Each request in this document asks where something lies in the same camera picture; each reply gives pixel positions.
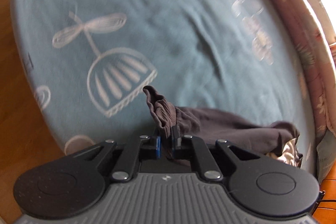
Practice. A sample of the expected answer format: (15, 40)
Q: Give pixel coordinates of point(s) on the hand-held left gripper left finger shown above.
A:
(158, 146)

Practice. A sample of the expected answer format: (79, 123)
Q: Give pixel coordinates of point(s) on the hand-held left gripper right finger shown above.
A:
(175, 144)

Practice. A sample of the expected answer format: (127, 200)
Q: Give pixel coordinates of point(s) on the beige sweatshirt with dark sleeves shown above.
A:
(223, 124)

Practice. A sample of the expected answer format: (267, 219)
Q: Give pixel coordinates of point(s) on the bed with blue floral sheet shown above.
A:
(157, 16)

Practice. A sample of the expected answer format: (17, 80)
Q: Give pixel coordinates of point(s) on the grey-green printed pillow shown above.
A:
(324, 158)

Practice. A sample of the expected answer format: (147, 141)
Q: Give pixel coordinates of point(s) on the folded pink floral quilt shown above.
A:
(309, 50)

